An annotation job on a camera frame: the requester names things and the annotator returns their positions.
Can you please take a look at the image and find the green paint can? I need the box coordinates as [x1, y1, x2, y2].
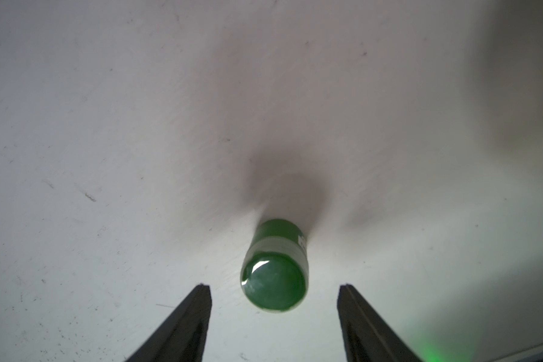
[240, 219, 309, 312]

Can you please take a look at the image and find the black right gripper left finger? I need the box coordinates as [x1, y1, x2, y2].
[127, 284, 212, 362]

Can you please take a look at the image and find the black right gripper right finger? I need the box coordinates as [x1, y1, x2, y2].
[337, 284, 421, 362]

